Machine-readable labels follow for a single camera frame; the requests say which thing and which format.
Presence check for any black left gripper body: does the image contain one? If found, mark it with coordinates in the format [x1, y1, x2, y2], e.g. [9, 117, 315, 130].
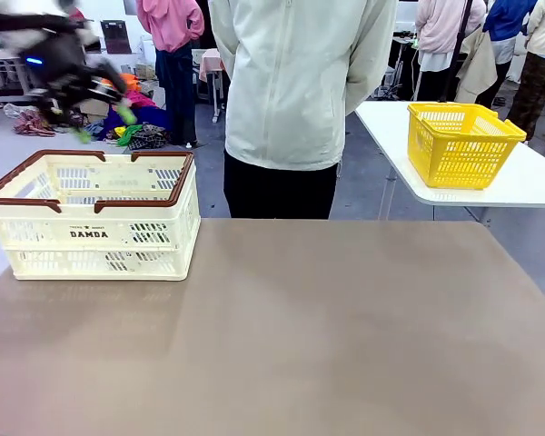
[24, 28, 97, 100]

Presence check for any cream shopping basket brown rim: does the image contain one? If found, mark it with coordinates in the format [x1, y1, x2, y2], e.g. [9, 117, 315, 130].
[0, 149, 203, 282]

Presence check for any yellow plastic basket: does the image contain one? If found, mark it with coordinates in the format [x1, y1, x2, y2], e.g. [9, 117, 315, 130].
[407, 102, 527, 190]

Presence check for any orange cloth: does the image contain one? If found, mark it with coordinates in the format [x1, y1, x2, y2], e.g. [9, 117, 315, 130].
[120, 72, 143, 93]

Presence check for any cardboard box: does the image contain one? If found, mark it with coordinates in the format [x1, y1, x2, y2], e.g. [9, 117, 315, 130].
[79, 97, 113, 124]

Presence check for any patterned cloth heap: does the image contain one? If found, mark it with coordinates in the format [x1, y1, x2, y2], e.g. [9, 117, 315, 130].
[13, 108, 58, 137]

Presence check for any magenta cloth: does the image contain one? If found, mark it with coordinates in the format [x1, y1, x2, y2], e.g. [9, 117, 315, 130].
[126, 88, 159, 110]

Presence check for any clear plastic bag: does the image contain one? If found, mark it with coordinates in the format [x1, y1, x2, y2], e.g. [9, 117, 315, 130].
[3, 103, 37, 120]

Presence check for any grey workshop table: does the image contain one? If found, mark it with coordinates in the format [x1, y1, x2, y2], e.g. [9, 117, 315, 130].
[0, 49, 33, 104]

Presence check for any green cloth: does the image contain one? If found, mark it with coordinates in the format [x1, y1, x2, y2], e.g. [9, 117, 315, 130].
[115, 125, 142, 147]

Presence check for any purple cloth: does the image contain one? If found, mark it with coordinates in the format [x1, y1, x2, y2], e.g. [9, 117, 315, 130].
[102, 106, 173, 137]

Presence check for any dark patterned cloth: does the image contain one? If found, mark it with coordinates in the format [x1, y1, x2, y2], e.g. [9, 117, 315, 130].
[126, 123, 170, 151]

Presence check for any person in pink hoodie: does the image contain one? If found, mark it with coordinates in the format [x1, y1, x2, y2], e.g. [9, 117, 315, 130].
[135, 0, 205, 149]

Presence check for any table with pink cover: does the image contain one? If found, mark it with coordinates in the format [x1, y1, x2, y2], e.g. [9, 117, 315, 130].
[198, 47, 226, 124]

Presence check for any person in cream jacket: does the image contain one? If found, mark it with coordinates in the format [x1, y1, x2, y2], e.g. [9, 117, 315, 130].
[207, 0, 399, 221]

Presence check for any person in pink sweater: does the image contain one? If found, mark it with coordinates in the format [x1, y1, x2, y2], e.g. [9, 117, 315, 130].
[415, 0, 488, 104]

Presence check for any beige coat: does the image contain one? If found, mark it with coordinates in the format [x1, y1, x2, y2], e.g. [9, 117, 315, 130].
[453, 27, 499, 105]

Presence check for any person in blue jacket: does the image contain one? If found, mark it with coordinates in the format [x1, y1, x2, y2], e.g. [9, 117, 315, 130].
[481, 0, 540, 110]

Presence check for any white side table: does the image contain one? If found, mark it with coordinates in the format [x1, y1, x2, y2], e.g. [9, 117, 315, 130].
[354, 100, 545, 222]

